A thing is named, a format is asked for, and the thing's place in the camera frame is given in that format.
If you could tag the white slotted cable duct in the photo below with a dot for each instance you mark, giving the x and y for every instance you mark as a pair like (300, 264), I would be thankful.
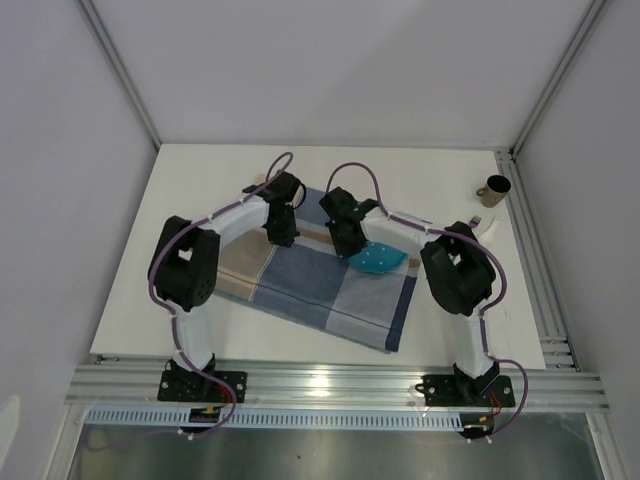
(275, 418)

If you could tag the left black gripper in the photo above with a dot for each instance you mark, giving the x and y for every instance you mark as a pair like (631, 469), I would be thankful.
(285, 238)

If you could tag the left aluminium frame post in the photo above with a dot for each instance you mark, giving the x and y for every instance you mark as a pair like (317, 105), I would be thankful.
(110, 52)

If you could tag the purple teal fork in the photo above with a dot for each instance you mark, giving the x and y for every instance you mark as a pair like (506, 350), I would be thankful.
(475, 221)

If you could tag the right aluminium frame post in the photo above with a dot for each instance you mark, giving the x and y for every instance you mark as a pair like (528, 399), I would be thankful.
(577, 42)

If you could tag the blue beige checked cloth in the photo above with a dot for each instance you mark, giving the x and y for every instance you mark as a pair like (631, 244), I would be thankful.
(309, 285)

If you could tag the brown mug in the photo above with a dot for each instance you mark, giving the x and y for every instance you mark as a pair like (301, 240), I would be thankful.
(494, 191)

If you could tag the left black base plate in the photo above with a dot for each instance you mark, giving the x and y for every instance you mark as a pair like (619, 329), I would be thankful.
(182, 386)

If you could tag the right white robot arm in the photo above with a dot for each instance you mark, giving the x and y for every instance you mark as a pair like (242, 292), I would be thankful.
(458, 270)

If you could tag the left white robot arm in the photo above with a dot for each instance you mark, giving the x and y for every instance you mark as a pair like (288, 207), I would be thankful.
(183, 271)

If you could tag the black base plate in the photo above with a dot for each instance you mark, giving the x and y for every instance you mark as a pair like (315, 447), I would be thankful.
(447, 390)
(182, 386)

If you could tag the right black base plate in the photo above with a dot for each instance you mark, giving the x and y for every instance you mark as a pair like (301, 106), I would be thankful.
(447, 390)

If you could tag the teal dotted plate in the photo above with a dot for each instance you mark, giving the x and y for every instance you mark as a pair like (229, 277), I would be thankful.
(377, 258)

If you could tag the aluminium frame post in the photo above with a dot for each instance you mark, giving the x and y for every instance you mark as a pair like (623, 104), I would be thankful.
(577, 42)
(110, 52)

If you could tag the white ceramic spoon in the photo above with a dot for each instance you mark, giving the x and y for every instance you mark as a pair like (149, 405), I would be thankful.
(488, 236)

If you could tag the aluminium mounting rail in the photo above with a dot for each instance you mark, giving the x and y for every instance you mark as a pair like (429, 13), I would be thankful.
(135, 381)

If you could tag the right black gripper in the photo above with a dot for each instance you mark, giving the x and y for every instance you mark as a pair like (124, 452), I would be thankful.
(344, 251)

